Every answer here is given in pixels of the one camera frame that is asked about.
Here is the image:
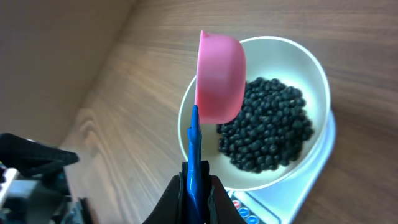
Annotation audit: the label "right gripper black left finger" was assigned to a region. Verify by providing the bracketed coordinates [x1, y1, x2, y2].
[143, 162, 188, 224]

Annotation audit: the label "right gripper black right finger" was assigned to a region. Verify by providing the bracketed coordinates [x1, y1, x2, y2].
[201, 161, 246, 224]

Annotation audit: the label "pink scoop with blue handle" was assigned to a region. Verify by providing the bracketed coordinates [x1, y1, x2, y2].
[186, 31, 246, 223]

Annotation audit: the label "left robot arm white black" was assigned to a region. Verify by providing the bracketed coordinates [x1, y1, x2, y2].
[1, 133, 93, 224]

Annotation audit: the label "white digital kitchen scale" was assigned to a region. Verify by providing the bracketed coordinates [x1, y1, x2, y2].
[228, 112, 336, 224]

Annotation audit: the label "black beans in bowl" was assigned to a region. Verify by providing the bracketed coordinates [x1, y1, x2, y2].
[216, 77, 315, 173]

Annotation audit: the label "white bowl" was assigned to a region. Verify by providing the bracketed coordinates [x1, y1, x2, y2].
[177, 35, 331, 192]

